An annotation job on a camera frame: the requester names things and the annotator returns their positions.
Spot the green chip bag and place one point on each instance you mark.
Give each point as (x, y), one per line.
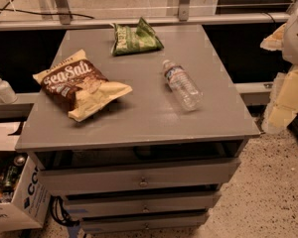
(141, 40)

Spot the clear plastic water bottle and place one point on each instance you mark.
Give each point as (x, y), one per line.
(185, 90)

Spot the white cardboard box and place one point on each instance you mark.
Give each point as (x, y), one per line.
(25, 204)

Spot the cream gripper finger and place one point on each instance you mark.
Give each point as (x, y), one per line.
(283, 105)
(274, 42)

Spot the metal frame rail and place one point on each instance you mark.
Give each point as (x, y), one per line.
(89, 14)

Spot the sea salt chip bag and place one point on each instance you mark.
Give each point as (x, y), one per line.
(79, 83)

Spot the green can in box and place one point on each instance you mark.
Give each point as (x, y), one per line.
(9, 177)

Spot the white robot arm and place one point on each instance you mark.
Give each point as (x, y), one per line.
(290, 39)

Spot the hand sanitizer pump bottle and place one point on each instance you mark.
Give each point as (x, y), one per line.
(7, 94)

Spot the grey drawer cabinet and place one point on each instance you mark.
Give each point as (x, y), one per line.
(143, 161)

